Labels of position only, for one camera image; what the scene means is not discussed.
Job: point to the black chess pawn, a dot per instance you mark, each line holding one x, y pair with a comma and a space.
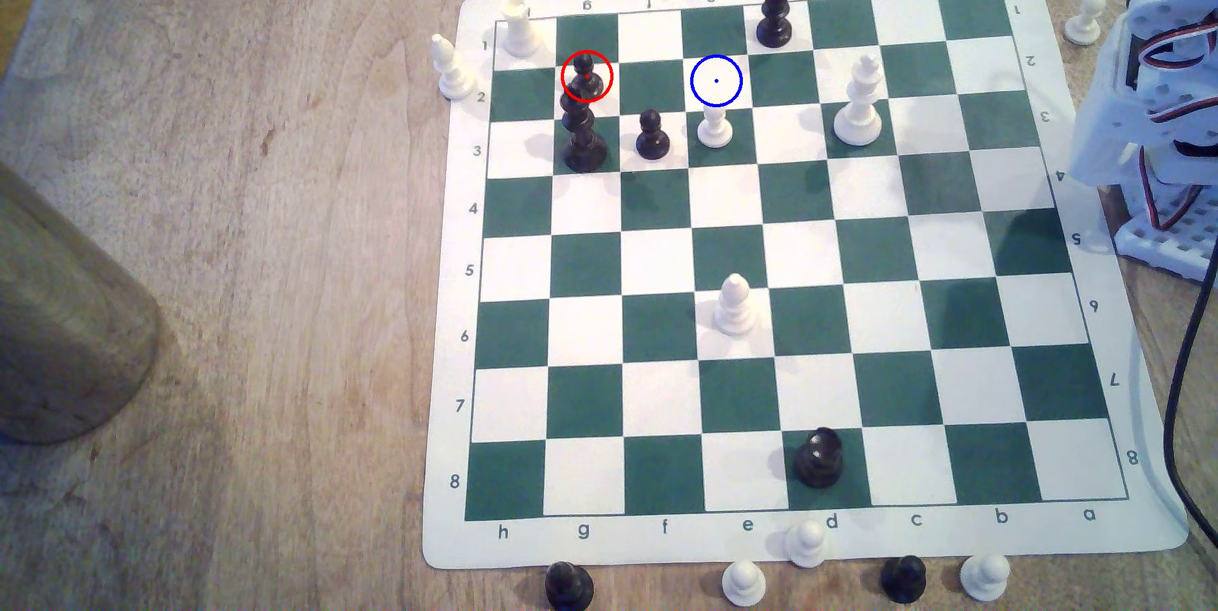
652, 138
587, 80
903, 582

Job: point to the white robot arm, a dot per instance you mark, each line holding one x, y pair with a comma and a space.
1109, 116

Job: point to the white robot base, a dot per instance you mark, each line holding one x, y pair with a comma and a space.
1170, 245

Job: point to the green white chess mat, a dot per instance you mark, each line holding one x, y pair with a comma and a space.
666, 259

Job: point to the black chess king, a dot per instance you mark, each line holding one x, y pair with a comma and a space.
583, 143

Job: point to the white chess bishop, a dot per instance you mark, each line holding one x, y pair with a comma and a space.
452, 71
735, 308

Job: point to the white chess pawn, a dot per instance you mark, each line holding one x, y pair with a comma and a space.
715, 129
807, 546
984, 579
1085, 21
743, 584

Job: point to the white chess rook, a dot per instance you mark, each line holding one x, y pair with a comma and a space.
521, 30

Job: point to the white chess king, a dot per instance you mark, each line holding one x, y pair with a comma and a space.
859, 108

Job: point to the black chess bishop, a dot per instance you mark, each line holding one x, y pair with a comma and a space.
775, 17

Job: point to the black chess piece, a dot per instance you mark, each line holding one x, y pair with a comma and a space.
569, 588

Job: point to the black pawn bottom board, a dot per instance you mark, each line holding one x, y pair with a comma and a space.
818, 461

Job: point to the brown wooden cylinder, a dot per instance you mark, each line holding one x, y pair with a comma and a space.
67, 325

